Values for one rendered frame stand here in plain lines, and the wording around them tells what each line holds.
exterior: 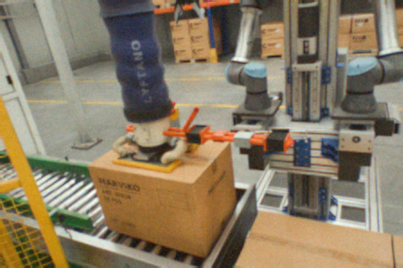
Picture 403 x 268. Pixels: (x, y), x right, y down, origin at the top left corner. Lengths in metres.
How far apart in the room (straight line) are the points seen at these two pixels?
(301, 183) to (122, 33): 1.32
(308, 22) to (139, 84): 0.85
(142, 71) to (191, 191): 0.53
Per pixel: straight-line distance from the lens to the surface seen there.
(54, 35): 4.27
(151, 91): 1.33
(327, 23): 1.73
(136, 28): 1.29
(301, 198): 2.03
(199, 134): 1.28
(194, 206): 1.31
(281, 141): 1.17
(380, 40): 1.67
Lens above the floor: 1.60
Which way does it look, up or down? 23 degrees down
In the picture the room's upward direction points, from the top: 8 degrees counter-clockwise
